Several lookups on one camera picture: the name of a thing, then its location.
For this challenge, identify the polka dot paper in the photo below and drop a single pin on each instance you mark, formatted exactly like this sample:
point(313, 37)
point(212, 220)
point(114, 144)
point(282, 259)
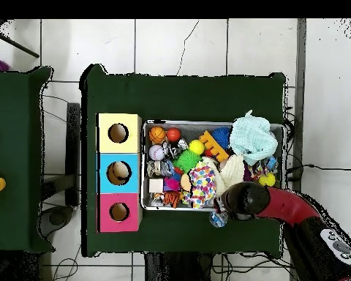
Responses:
point(203, 184)

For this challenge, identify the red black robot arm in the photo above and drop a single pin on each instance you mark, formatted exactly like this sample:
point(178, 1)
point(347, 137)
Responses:
point(289, 205)

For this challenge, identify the clear mesh bin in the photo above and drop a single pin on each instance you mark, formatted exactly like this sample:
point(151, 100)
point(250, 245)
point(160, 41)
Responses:
point(169, 208)

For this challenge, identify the cream waffle cloth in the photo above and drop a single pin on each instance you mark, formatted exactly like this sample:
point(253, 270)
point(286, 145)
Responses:
point(231, 172)

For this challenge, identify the green spiky ball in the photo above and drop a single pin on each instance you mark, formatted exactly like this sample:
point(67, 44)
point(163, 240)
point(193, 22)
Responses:
point(187, 161)

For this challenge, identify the orange toy brick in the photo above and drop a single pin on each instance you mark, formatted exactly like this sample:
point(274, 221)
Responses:
point(213, 146)

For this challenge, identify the yellow smiley ball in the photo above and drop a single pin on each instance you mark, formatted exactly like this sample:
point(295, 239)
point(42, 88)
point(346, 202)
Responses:
point(196, 147)

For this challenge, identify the blue spiky ball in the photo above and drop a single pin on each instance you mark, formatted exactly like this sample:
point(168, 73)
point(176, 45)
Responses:
point(221, 137)

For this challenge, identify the mint green cloth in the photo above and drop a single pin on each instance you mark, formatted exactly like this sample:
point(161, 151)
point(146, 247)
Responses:
point(251, 140)

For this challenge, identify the white baseball toy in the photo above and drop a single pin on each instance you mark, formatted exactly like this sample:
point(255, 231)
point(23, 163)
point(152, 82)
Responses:
point(156, 152)

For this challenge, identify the red orange ball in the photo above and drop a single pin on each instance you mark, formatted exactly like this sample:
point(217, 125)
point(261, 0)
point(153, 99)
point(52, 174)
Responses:
point(173, 134)

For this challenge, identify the orange basketball toy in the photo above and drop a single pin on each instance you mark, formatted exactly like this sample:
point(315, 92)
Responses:
point(157, 134)

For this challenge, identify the dark green table cloth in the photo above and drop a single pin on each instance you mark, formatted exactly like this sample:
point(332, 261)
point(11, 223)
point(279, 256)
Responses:
point(134, 93)

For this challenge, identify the black floor stand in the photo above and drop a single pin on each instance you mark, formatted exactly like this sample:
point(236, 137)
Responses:
point(73, 152)

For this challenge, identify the side table green cloth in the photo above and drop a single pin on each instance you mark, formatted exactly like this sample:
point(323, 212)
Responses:
point(14, 131)

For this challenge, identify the black tripod leg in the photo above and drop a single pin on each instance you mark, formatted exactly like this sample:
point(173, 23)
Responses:
point(17, 44)

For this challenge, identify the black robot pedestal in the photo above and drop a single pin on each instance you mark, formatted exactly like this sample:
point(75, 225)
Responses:
point(175, 269)

